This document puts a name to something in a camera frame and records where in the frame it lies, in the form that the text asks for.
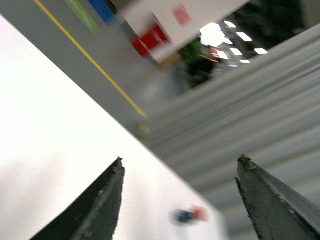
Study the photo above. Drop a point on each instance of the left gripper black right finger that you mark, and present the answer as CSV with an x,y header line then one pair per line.
x,y
276,211

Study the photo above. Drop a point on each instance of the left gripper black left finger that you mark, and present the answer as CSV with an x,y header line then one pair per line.
x,y
94,214

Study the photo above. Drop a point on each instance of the grey curtain right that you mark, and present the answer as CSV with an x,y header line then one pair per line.
x,y
267,109

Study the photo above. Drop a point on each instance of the right potted plant gold pot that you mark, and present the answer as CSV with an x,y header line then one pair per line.
x,y
195,63

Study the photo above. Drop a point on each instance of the red fire extinguisher box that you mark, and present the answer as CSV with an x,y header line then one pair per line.
x,y
152,39

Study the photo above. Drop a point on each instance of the blue floor mat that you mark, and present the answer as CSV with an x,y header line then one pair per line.
x,y
102,9

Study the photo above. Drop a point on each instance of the green floor sign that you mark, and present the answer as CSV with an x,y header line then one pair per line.
x,y
83,15

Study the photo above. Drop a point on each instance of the red push button switch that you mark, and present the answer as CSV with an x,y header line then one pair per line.
x,y
186,216

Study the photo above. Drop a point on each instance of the pink wall notice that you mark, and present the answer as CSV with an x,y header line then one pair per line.
x,y
181,15

